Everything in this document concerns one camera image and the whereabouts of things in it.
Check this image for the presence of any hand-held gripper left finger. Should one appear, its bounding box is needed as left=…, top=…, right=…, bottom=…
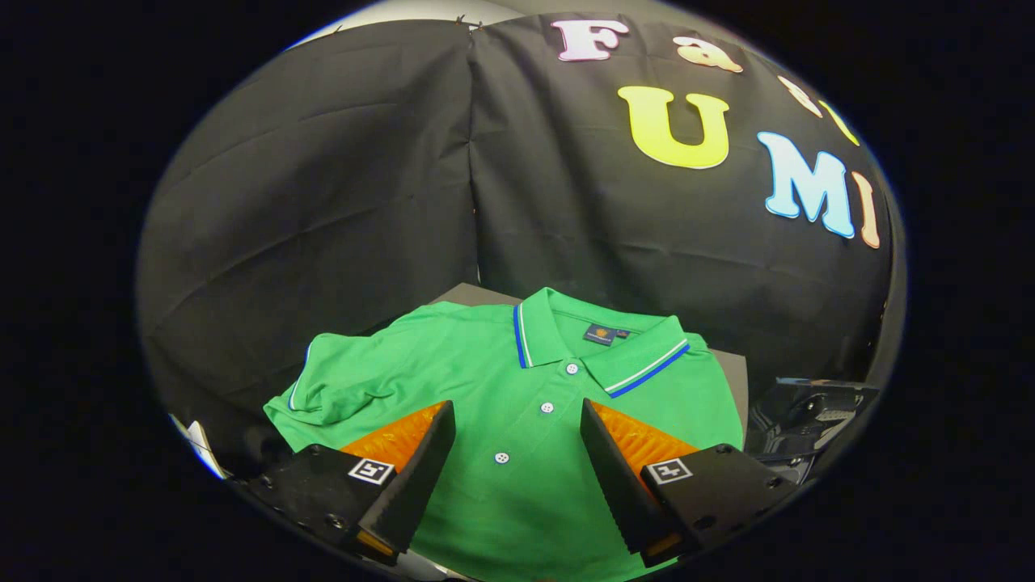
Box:
left=243, top=400, right=458, bottom=567

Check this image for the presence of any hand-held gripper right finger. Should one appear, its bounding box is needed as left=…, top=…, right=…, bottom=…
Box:
left=580, top=399, right=801, bottom=568

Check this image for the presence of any green polo shirt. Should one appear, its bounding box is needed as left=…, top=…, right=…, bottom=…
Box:
left=263, top=287, right=745, bottom=582

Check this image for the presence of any dark washing machine lid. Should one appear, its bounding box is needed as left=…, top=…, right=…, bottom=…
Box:
left=744, top=377, right=881, bottom=486

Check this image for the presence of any grey cabinet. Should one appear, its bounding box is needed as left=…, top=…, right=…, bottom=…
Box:
left=433, top=282, right=750, bottom=437

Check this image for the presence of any white sheet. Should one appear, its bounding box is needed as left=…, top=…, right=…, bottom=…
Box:
left=170, top=414, right=228, bottom=480

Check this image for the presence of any black backdrop cloth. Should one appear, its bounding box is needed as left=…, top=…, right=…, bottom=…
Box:
left=136, top=11, right=895, bottom=478

